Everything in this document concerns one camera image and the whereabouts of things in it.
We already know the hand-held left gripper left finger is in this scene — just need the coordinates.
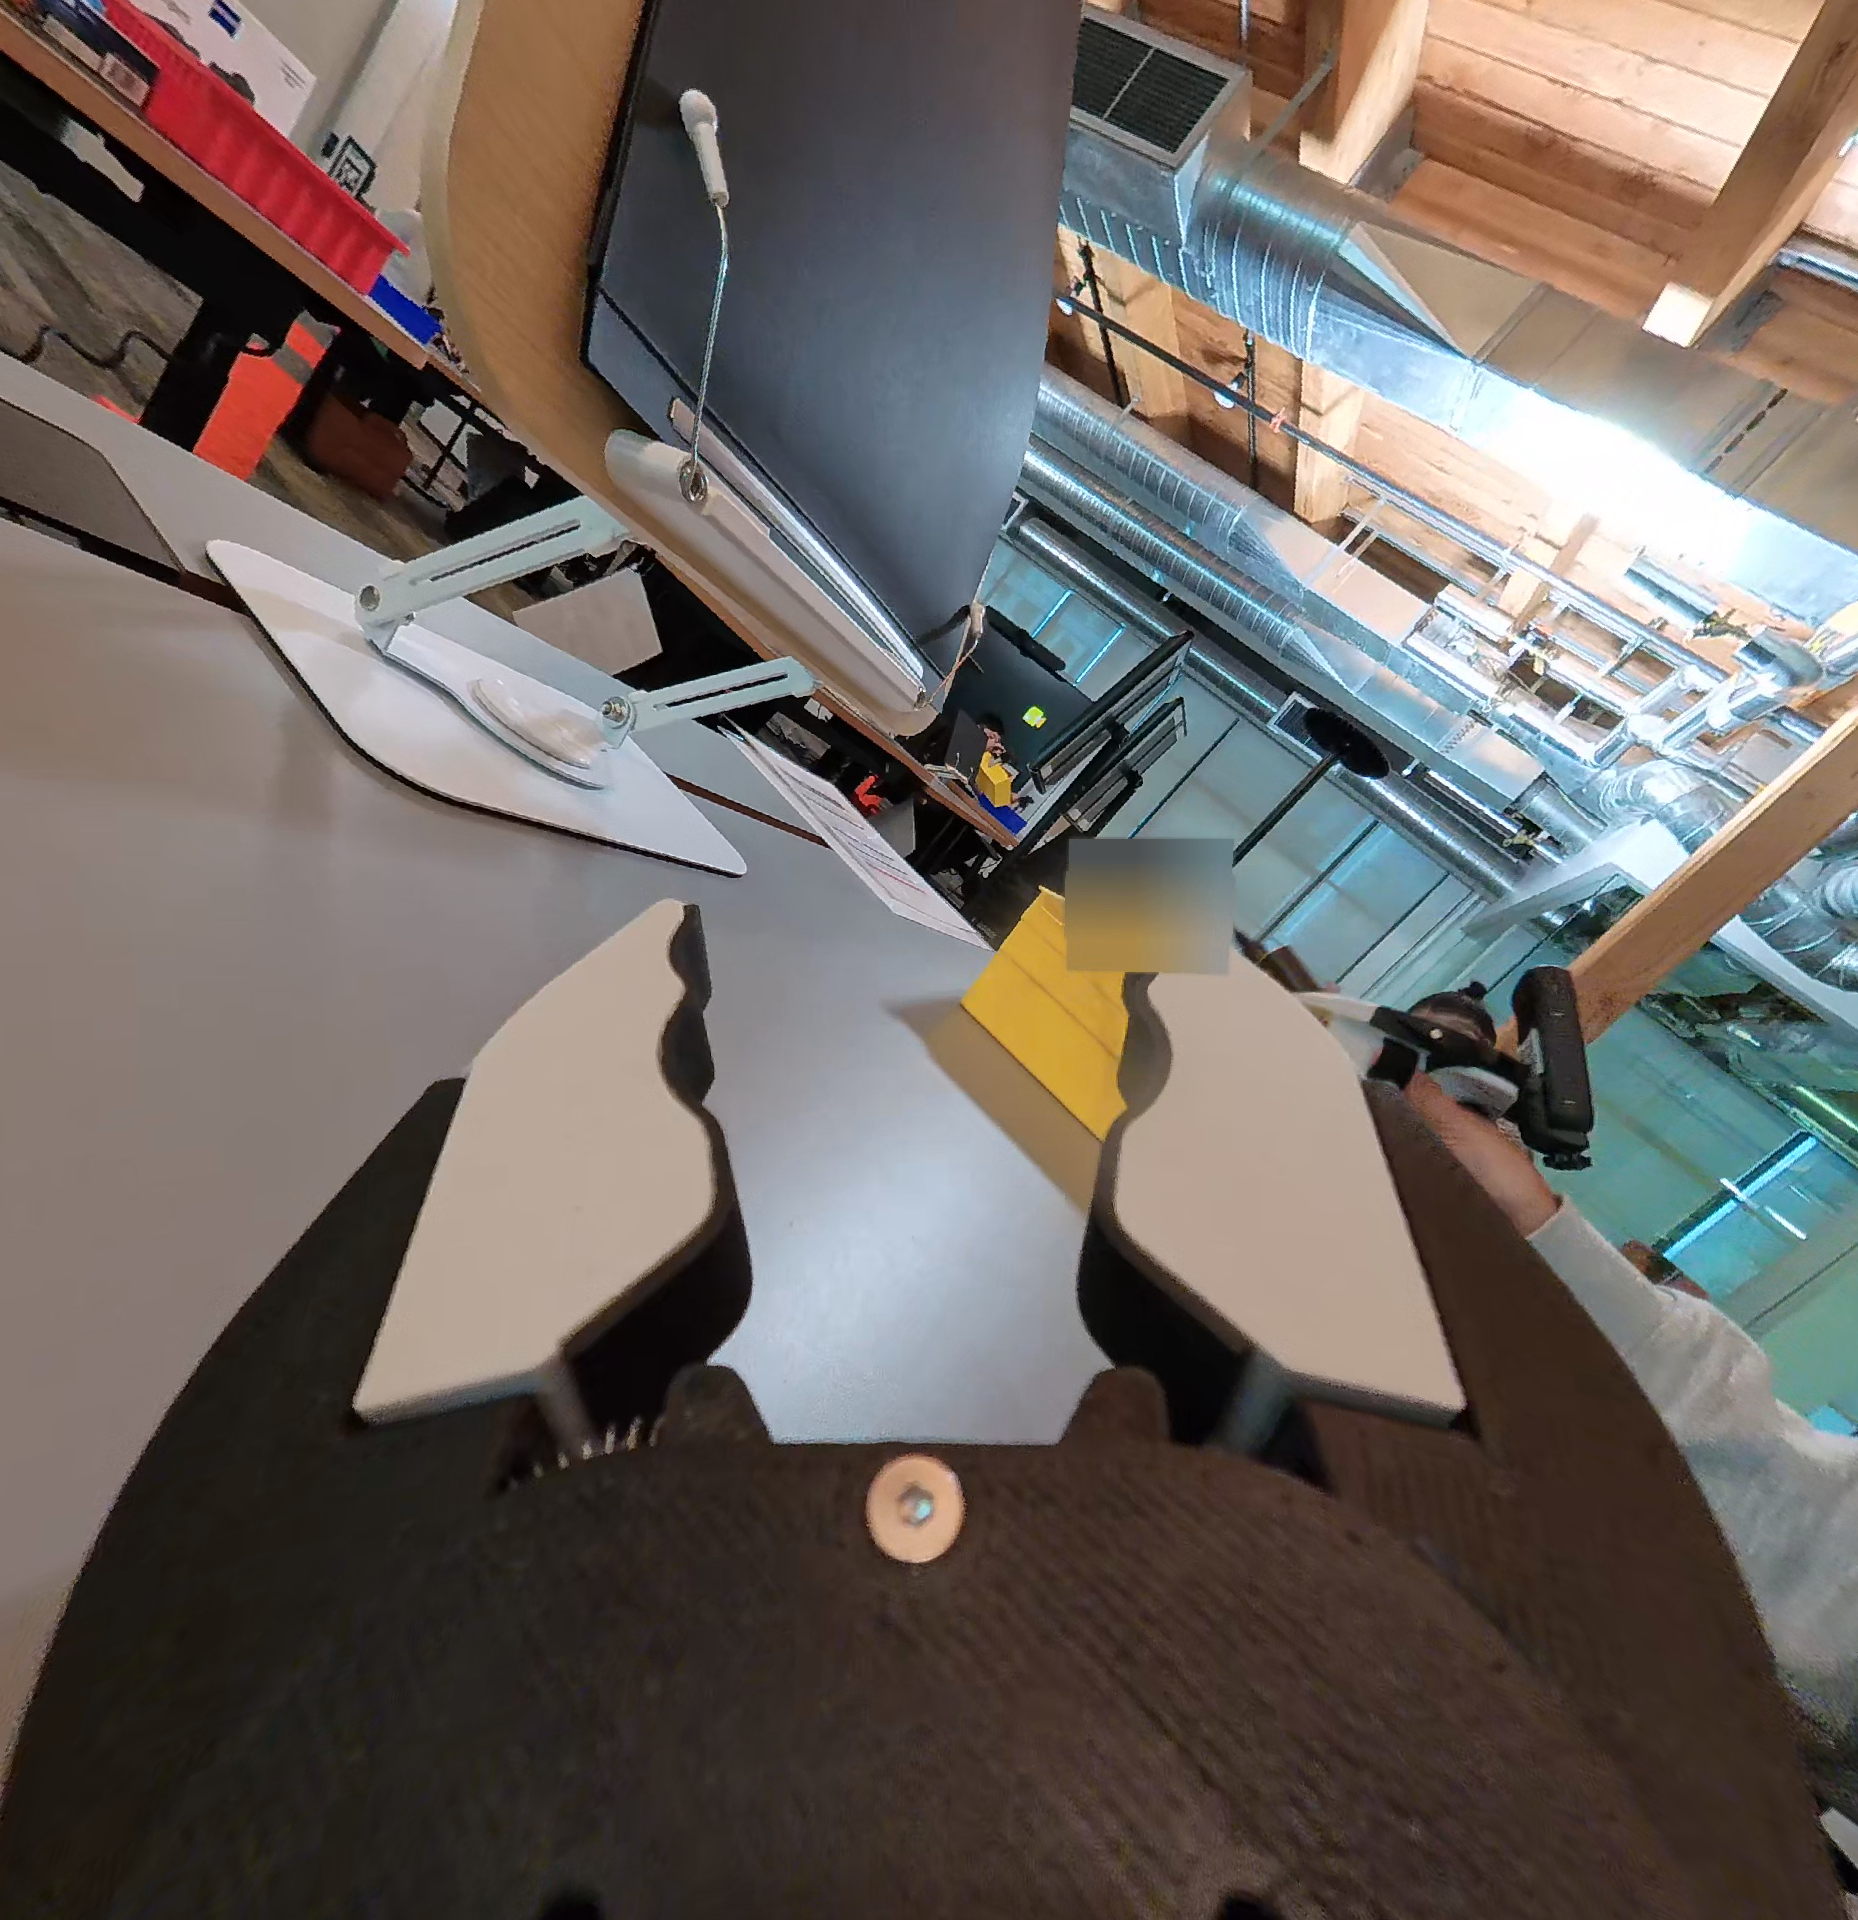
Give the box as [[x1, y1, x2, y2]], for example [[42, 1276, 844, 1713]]
[[351, 900, 753, 1463]]

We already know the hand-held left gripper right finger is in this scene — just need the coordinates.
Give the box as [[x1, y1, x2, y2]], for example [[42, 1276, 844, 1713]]
[[1079, 970, 1471, 1459]]

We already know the yellow plastic bin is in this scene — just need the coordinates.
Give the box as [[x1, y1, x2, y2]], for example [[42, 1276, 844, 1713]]
[[957, 885, 1135, 1143]]

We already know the person's right hand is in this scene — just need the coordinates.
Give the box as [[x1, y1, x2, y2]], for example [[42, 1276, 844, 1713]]
[[1406, 1086, 1565, 1239]]

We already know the black disc on rod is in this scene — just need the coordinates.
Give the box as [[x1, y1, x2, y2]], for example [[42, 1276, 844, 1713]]
[[1232, 710, 1391, 867]]

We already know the wooden ceiling beam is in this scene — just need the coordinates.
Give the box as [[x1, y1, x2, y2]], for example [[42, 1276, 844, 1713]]
[[1571, 705, 1858, 1039]]

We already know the white metal stand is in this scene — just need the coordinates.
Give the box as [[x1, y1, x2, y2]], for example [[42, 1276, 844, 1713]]
[[208, 88, 945, 879]]

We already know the white hanging paper sheet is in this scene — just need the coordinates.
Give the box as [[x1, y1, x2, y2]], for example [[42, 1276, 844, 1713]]
[[512, 579, 666, 681]]

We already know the orange traffic cone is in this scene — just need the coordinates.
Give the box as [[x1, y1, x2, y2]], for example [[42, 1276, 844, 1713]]
[[194, 323, 335, 486]]

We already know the black panel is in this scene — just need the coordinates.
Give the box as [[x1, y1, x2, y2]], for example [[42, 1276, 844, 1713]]
[[581, 0, 1081, 677]]

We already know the wooden board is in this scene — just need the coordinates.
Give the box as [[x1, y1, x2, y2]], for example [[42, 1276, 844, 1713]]
[[418, 0, 945, 736]]

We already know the red plastic bin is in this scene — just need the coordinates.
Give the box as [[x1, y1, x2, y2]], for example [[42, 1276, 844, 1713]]
[[103, 0, 410, 297]]

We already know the white printed box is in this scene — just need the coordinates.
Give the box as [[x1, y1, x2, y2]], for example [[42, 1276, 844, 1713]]
[[125, 0, 323, 141]]

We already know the cluster of silver duct pipes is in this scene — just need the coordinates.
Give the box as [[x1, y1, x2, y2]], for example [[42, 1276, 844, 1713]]
[[1019, 16, 1858, 1083]]

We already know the dark desk cable flap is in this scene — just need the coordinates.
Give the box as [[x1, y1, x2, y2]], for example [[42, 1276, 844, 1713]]
[[0, 384, 190, 582]]

